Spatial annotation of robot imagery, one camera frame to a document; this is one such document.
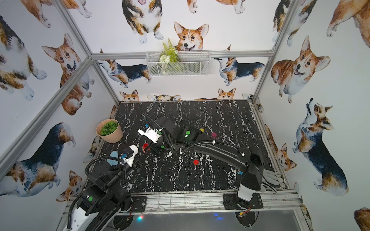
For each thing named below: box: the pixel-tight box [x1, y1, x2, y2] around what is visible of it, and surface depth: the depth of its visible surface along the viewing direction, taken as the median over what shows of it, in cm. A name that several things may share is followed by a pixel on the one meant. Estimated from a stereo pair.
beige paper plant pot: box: [95, 118, 123, 144], surface depth 92 cm
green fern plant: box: [158, 38, 180, 64], surface depth 85 cm
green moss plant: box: [101, 120, 119, 136], surface depth 92 cm
